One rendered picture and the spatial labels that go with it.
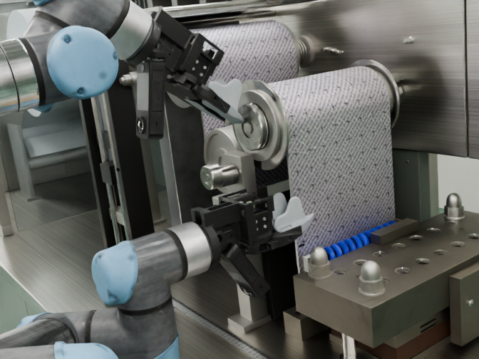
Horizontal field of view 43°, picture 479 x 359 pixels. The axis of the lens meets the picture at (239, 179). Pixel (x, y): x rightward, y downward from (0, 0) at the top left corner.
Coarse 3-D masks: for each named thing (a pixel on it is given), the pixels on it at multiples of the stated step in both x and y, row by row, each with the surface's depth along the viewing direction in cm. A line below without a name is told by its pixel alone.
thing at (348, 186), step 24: (336, 144) 99; (360, 144) 102; (384, 144) 106; (288, 168) 94; (312, 168) 97; (336, 168) 100; (360, 168) 103; (384, 168) 107; (312, 192) 98; (336, 192) 101; (360, 192) 104; (384, 192) 108; (336, 216) 102; (360, 216) 105; (384, 216) 109; (312, 240) 99; (336, 240) 102
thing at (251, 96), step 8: (240, 96) 98; (248, 96) 96; (256, 96) 94; (264, 96) 93; (240, 104) 98; (264, 104) 93; (264, 112) 94; (272, 112) 92; (272, 120) 92; (272, 128) 93; (272, 136) 93; (240, 144) 101; (272, 144) 94; (256, 152) 98; (264, 152) 96; (272, 152) 94; (264, 160) 97
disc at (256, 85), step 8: (248, 80) 96; (256, 80) 95; (248, 88) 97; (256, 88) 95; (264, 88) 93; (272, 96) 92; (272, 104) 93; (280, 104) 91; (280, 112) 91; (280, 120) 92; (280, 128) 92; (288, 128) 91; (280, 136) 93; (288, 136) 92; (280, 144) 93; (288, 144) 92; (280, 152) 94; (256, 160) 100; (272, 160) 96; (280, 160) 94; (264, 168) 98; (272, 168) 97
